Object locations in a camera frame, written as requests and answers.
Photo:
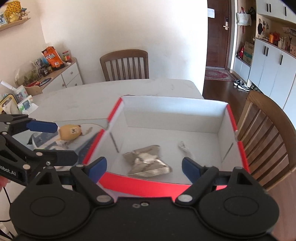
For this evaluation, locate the gold foil snack bag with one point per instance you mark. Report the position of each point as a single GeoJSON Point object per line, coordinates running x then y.
{"type": "Point", "coordinates": [146, 163]}

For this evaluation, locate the dark wooden door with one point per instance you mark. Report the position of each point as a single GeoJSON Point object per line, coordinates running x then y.
{"type": "Point", "coordinates": [219, 30]}

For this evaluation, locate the wooden chair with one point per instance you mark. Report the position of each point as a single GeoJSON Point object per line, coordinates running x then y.
{"type": "Point", "coordinates": [268, 139]}
{"type": "Point", "coordinates": [125, 65]}

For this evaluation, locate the red cardboard box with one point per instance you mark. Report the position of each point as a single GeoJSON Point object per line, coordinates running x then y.
{"type": "Point", "coordinates": [205, 130]}

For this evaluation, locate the white storage cupboards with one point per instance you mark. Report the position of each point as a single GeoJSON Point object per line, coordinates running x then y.
{"type": "Point", "coordinates": [265, 52]}

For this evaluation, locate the yellow plush toy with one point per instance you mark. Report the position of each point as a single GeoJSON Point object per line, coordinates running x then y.
{"type": "Point", "coordinates": [69, 132]}

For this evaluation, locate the white sideboard cabinet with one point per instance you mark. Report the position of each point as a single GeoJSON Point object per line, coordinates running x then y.
{"type": "Point", "coordinates": [69, 76]}

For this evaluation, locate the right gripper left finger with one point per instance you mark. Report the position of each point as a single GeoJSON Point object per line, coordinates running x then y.
{"type": "Point", "coordinates": [85, 180]}

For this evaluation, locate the right wooden chair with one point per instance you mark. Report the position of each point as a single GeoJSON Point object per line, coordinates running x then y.
{"type": "Point", "coordinates": [268, 139]}

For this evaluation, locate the hanging tote bag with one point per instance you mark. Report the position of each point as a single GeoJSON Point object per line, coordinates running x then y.
{"type": "Point", "coordinates": [243, 19]}

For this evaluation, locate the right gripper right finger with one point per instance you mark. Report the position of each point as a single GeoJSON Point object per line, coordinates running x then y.
{"type": "Point", "coordinates": [202, 179]}

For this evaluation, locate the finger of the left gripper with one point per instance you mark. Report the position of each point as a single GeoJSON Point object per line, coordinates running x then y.
{"type": "Point", "coordinates": [39, 126]}
{"type": "Point", "coordinates": [53, 157]}

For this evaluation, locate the green white tissue box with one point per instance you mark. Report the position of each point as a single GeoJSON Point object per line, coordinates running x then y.
{"type": "Point", "coordinates": [25, 104]}

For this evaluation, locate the wooden wall shelf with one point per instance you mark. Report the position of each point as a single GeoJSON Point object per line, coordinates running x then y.
{"type": "Point", "coordinates": [13, 24]}

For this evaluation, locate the white blue tissue pack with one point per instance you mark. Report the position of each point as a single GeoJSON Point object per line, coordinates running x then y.
{"type": "Point", "coordinates": [47, 141]}

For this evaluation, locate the person's hand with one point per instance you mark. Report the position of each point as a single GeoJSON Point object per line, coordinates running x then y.
{"type": "Point", "coordinates": [3, 182]}

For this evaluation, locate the pair of sneakers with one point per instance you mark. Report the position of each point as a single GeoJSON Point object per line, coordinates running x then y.
{"type": "Point", "coordinates": [241, 85]}

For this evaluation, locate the far wooden chair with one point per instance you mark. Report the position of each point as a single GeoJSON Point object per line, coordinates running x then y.
{"type": "Point", "coordinates": [125, 65]}

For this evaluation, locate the red patterned rug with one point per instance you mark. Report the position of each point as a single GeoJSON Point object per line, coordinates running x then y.
{"type": "Point", "coordinates": [218, 74]}

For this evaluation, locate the orange snack bag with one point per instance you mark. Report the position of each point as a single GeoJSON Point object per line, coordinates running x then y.
{"type": "Point", "coordinates": [53, 58]}

